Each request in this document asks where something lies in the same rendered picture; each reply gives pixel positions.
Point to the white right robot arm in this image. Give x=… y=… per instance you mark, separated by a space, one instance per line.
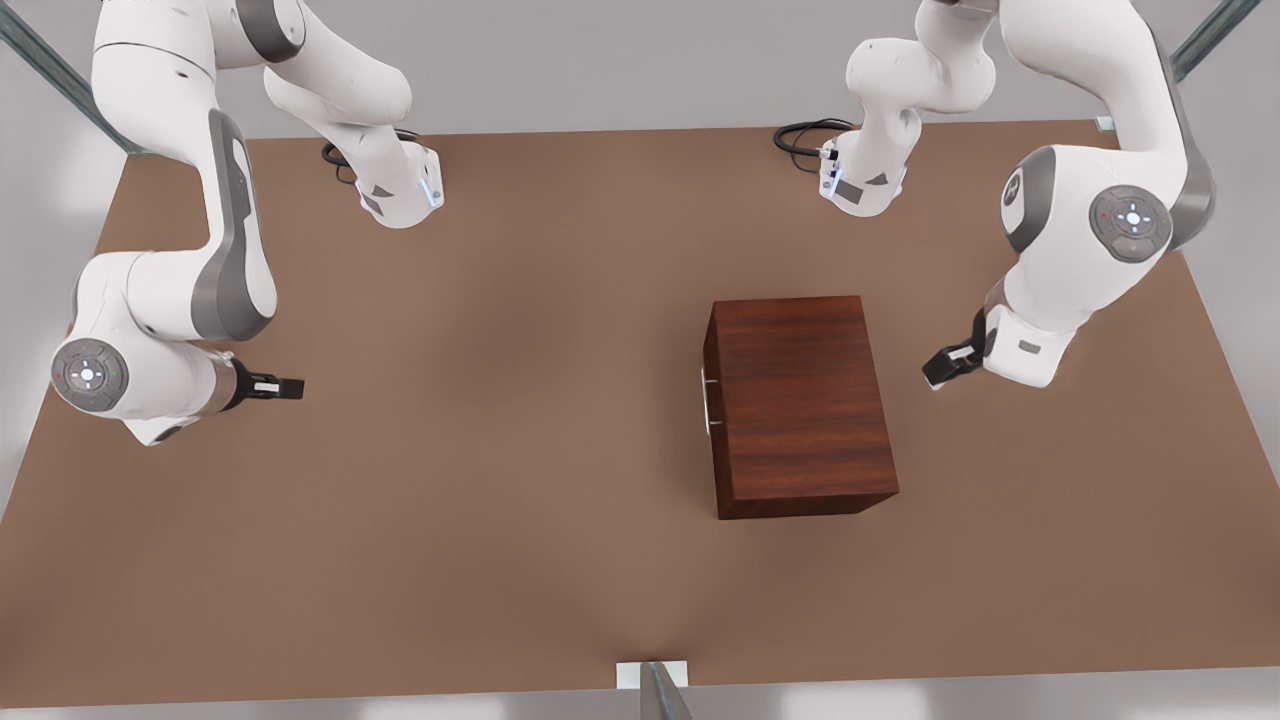
x=230 y=250

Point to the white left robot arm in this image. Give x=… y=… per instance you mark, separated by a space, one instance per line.
x=1080 y=250

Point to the dark wooden cabinet box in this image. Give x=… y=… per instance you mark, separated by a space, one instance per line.
x=800 y=405

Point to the silver frame post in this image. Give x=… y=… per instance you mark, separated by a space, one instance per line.
x=60 y=75
x=1205 y=35
x=660 y=690

